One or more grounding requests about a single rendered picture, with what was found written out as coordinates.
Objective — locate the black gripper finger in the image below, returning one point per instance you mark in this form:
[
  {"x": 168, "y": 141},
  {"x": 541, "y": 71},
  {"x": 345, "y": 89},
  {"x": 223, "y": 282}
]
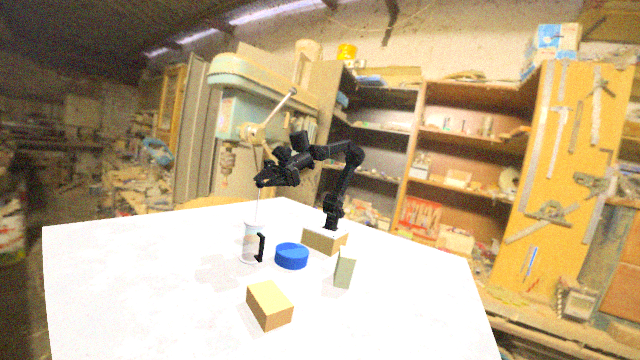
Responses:
[
  {"x": 265, "y": 173},
  {"x": 280, "y": 179}
]

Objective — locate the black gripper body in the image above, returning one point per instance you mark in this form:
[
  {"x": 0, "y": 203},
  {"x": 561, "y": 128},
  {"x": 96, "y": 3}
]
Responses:
[{"x": 293, "y": 169}]

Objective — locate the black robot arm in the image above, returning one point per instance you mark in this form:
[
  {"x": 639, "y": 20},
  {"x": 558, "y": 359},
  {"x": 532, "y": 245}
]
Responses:
[{"x": 333, "y": 202}]

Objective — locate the blue short cylinder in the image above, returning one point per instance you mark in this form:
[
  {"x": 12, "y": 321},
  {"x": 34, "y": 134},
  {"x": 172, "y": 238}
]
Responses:
[{"x": 291, "y": 256}]

